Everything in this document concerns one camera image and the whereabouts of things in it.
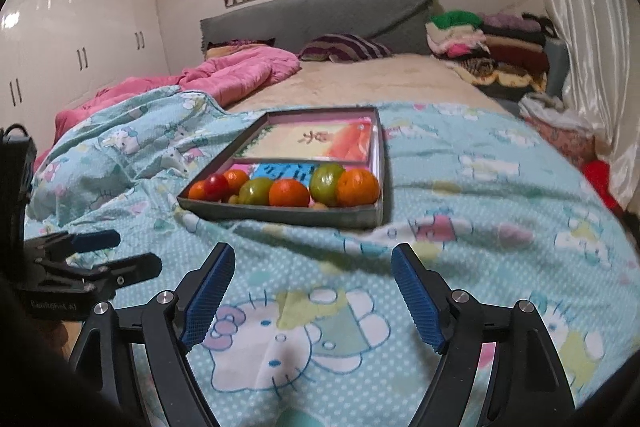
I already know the small orange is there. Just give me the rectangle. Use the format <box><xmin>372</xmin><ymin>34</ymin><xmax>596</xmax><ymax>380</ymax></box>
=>
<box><xmin>188</xmin><ymin>180</ymin><xmax>207</xmax><ymax>200</ymax></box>

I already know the red cherry tomato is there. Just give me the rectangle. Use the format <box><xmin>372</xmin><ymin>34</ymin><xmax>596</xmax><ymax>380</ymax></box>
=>
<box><xmin>204</xmin><ymin>173</ymin><xmax>232</xmax><ymax>202</ymax></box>

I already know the small green fruit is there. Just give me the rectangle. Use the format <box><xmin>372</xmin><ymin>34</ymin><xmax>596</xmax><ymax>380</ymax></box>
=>
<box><xmin>238</xmin><ymin>176</ymin><xmax>273</xmax><ymax>206</ymax></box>

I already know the orange mandarin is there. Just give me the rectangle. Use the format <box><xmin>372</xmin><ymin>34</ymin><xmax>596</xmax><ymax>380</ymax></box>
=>
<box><xmin>268</xmin><ymin>178</ymin><xmax>310</xmax><ymax>208</ymax></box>
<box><xmin>222</xmin><ymin>169</ymin><xmax>250</xmax><ymax>195</ymax></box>

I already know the large green fruit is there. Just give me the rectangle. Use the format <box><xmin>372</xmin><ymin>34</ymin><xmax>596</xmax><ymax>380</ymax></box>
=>
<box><xmin>309</xmin><ymin>162</ymin><xmax>345</xmax><ymax>207</ymax></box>

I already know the large orange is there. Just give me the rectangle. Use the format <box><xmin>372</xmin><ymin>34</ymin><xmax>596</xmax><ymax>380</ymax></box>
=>
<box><xmin>335</xmin><ymin>168</ymin><xmax>381</xmax><ymax>207</ymax></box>

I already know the hello kitty blue blanket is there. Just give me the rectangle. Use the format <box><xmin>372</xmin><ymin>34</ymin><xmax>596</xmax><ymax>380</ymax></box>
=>
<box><xmin>25</xmin><ymin>88</ymin><xmax>639</xmax><ymax>426</ymax></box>

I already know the pink workbook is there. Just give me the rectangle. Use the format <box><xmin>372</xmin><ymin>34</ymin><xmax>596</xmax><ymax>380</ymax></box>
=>
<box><xmin>219</xmin><ymin>162</ymin><xmax>373</xmax><ymax>186</ymax></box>

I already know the grey cardboard tray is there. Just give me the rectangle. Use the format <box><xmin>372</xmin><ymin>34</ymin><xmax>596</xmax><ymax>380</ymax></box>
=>
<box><xmin>177</xmin><ymin>105</ymin><xmax>385</xmax><ymax>229</ymax></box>

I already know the red cloth item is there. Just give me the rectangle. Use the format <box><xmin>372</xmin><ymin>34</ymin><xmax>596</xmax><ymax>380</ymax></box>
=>
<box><xmin>582</xmin><ymin>159</ymin><xmax>624</xmax><ymax>218</ymax></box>

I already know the white wardrobe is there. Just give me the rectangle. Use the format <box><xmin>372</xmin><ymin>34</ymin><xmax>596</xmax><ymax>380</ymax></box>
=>
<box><xmin>1</xmin><ymin>0</ymin><xmax>168</xmax><ymax>150</ymax></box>

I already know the pink quilt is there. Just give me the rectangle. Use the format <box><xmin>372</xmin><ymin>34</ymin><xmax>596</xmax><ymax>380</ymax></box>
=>
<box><xmin>54</xmin><ymin>43</ymin><xmax>300</xmax><ymax>141</ymax></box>

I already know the orange cream booklet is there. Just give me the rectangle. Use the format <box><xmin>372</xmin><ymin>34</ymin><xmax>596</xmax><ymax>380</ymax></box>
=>
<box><xmin>235</xmin><ymin>117</ymin><xmax>372</xmax><ymax>162</ymax></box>

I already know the floral fabric bundle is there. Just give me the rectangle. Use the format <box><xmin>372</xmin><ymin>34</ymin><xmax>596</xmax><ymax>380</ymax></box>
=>
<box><xmin>518</xmin><ymin>92</ymin><xmax>597</xmax><ymax>169</ymax></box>

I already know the striped pillow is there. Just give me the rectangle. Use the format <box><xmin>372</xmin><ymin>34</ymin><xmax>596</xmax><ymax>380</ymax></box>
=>
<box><xmin>298</xmin><ymin>34</ymin><xmax>393</xmax><ymax>64</ymax></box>

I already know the beige bed sheet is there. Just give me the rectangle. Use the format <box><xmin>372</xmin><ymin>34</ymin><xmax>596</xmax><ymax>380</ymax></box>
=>
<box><xmin>228</xmin><ymin>54</ymin><xmax>505</xmax><ymax>113</ymax></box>

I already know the pile of folded clothes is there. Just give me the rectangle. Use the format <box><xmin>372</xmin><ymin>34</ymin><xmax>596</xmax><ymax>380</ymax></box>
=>
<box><xmin>425</xmin><ymin>11</ymin><xmax>570</xmax><ymax>103</ymax></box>

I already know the grey headboard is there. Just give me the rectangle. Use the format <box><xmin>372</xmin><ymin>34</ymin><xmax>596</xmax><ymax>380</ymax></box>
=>
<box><xmin>200</xmin><ymin>0</ymin><xmax>436</xmax><ymax>55</ymax></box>

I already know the white curtain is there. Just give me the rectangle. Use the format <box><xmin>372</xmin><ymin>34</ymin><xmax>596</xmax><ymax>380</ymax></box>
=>
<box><xmin>546</xmin><ymin>0</ymin><xmax>639</xmax><ymax>212</ymax></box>

